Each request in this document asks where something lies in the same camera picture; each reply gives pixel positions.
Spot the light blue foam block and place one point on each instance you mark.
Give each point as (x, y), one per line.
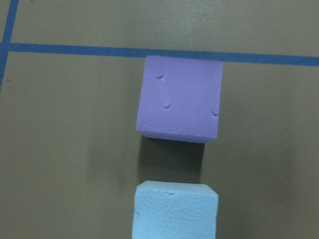
(168, 210)

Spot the purple foam block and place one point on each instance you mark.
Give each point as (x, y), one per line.
(180, 99)

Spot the brown paper table cover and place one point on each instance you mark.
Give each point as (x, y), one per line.
(70, 81)

